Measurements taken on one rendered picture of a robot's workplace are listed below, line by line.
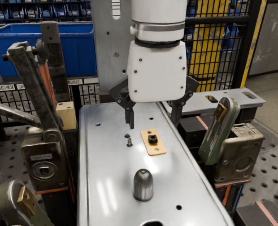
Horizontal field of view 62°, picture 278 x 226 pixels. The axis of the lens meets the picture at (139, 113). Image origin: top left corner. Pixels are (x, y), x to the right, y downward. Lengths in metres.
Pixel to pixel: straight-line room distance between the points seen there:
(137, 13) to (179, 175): 0.27
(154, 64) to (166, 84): 0.04
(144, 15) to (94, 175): 0.28
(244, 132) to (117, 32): 0.40
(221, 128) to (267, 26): 2.91
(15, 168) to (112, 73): 0.51
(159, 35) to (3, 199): 0.28
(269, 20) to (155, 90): 2.95
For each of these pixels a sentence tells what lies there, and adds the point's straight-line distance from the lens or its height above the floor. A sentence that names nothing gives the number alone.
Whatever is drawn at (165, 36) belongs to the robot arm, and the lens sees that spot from 0.36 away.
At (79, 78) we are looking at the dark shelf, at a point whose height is 1.03.
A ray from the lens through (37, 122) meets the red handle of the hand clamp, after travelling 0.44.
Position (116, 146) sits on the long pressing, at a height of 1.00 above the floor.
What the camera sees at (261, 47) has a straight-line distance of 3.35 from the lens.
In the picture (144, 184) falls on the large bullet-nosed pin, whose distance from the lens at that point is 0.36.
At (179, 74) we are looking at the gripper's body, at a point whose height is 1.16.
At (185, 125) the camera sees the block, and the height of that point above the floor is 0.98.
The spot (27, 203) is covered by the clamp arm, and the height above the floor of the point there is 1.09.
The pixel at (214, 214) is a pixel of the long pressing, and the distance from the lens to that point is 0.39.
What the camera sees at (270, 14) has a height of 0.92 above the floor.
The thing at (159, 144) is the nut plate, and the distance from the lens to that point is 0.48.
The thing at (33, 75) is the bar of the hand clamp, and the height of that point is 1.17.
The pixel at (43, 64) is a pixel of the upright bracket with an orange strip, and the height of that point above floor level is 1.15.
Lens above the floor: 1.30
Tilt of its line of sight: 31 degrees down
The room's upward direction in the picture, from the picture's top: straight up
